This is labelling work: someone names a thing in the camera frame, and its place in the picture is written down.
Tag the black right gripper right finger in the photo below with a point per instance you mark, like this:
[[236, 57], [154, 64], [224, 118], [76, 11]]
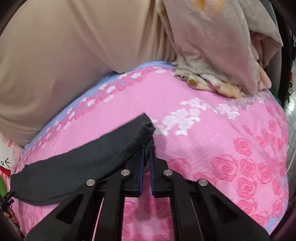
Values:
[[199, 210]]

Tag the dark grey pants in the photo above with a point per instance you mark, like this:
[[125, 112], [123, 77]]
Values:
[[50, 181]]

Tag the beige floral blanket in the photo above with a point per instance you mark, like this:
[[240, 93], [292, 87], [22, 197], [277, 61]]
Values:
[[221, 46]]

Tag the pink rabbit cartoon pillow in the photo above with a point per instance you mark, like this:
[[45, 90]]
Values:
[[10, 156]]

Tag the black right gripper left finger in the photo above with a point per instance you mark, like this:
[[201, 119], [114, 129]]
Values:
[[94, 211]]

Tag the beige curtain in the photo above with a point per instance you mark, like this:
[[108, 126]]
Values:
[[52, 51]]

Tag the green round cushion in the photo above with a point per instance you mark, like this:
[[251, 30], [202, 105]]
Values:
[[3, 189]]

